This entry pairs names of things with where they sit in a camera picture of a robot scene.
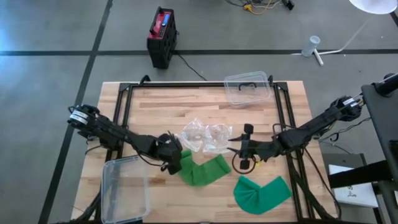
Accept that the clear container with black clips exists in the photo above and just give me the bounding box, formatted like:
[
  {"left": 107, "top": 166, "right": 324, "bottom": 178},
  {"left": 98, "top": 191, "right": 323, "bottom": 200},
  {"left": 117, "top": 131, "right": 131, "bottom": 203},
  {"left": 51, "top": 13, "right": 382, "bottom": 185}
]
[{"left": 99, "top": 154, "right": 150, "bottom": 224}]

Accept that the clear plastic lid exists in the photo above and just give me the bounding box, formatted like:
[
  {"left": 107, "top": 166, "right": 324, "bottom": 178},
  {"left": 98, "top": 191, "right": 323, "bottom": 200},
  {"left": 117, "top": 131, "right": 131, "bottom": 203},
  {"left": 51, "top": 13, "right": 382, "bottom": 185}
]
[{"left": 223, "top": 70, "right": 272, "bottom": 107}]

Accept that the white paper box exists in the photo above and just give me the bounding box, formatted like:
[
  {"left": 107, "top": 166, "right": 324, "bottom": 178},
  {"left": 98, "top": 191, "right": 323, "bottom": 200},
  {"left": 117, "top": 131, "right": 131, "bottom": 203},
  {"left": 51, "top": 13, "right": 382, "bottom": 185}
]
[{"left": 328, "top": 164, "right": 381, "bottom": 208}]

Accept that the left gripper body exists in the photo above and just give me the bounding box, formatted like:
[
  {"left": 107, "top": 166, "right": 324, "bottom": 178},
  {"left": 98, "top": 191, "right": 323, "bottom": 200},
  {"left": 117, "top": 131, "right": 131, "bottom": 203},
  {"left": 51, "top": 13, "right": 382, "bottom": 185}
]
[{"left": 145, "top": 136, "right": 184, "bottom": 175}]

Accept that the black equipment stand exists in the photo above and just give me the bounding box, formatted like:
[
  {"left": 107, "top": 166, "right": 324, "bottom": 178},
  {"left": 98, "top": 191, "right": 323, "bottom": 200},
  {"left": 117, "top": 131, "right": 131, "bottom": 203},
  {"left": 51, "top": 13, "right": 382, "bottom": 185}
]
[{"left": 360, "top": 72, "right": 398, "bottom": 224}]

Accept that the black power cable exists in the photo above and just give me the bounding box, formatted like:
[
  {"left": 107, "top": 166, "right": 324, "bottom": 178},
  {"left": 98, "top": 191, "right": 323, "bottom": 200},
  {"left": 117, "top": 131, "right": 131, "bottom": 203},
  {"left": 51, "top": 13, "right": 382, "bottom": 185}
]
[{"left": 176, "top": 52, "right": 208, "bottom": 82}]

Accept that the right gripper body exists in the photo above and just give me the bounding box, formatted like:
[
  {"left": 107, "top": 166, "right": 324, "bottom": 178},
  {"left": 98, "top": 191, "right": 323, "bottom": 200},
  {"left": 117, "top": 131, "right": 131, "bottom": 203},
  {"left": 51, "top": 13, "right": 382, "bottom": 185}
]
[{"left": 239, "top": 123, "right": 280, "bottom": 171}]

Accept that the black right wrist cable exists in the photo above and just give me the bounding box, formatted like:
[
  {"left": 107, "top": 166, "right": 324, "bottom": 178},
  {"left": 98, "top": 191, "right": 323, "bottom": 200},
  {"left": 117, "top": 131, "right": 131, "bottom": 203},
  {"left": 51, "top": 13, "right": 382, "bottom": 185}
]
[{"left": 231, "top": 151, "right": 258, "bottom": 175}]

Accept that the black aluminium table frame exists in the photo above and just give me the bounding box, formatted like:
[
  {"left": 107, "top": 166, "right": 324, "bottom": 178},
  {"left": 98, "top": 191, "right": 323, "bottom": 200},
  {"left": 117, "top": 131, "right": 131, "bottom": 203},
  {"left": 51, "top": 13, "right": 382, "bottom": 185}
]
[{"left": 105, "top": 81, "right": 312, "bottom": 222}]

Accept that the white lamp shade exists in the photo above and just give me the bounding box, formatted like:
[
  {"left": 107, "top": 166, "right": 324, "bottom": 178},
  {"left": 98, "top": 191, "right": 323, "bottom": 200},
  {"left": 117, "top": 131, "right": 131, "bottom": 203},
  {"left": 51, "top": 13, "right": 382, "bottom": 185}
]
[{"left": 348, "top": 0, "right": 398, "bottom": 16}]

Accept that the teal elastic bandage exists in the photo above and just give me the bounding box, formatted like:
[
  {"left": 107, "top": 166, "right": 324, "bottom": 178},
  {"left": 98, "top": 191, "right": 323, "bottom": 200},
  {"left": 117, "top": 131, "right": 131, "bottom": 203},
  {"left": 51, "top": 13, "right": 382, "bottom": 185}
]
[{"left": 233, "top": 175, "right": 292, "bottom": 215}]

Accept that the black cable bundle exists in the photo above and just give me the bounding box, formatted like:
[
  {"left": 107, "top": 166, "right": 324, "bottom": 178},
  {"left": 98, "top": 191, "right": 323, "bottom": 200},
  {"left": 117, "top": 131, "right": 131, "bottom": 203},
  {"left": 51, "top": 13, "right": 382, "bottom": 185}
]
[
  {"left": 287, "top": 152, "right": 342, "bottom": 222},
  {"left": 73, "top": 186, "right": 103, "bottom": 224}
]

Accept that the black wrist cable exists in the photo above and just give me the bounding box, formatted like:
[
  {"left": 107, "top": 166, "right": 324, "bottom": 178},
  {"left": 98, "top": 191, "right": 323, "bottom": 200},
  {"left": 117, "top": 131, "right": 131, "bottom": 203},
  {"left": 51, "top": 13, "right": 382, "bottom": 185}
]
[
  {"left": 133, "top": 148, "right": 164, "bottom": 167},
  {"left": 231, "top": 151, "right": 258, "bottom": 175}
]

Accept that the yellow grey cable bundle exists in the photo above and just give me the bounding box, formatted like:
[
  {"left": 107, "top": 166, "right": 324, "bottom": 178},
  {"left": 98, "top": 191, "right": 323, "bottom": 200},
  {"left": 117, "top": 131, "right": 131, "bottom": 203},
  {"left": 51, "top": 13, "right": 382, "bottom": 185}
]
[{"left": 224, "top": 0, "right": 284, "bottom": 16}]

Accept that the white lamp stand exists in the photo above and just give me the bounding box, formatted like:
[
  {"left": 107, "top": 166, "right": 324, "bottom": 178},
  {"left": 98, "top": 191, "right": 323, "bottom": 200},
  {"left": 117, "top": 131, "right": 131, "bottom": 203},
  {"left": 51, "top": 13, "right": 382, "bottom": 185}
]
[{"left": 290, "top": 17, "right": 376, "bottom": 67}]

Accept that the red black battery crate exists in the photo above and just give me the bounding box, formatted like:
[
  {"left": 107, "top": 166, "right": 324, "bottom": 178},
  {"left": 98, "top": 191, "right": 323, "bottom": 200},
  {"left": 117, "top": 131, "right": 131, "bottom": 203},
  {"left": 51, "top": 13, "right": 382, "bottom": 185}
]
[{"left": 146, "top": 6, "right": 179, "bottom": 70}]

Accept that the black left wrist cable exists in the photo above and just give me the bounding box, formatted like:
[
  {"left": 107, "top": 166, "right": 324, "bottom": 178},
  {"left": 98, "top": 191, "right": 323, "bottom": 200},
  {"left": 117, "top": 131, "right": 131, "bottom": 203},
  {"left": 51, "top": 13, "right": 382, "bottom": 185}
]
[{"left": 133, "top": 148, "right": 164, "bottom": 167}]

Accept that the grey cabinet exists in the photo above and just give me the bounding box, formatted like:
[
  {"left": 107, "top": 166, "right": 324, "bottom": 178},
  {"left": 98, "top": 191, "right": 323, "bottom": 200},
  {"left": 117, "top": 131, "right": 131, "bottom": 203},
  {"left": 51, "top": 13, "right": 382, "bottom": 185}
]
[{"left": 321, "top": 152, "right": 369, "bottom": 175}]

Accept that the black floor cable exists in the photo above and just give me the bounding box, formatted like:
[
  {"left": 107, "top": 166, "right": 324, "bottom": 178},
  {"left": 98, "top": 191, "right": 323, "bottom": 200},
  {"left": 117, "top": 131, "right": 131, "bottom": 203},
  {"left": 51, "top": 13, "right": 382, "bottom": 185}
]
[{"left": 317, "top": 116, "right": 373, "bottom": 144}]

